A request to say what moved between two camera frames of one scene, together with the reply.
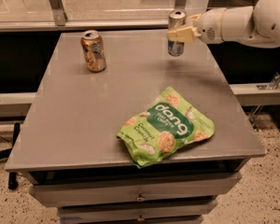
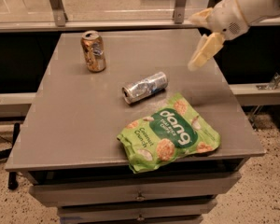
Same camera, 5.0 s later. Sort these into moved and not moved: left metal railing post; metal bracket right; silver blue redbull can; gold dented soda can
Moved: silver blue redbull can
Not moved: metal bracket right; gold dented soda can; left metal railing post
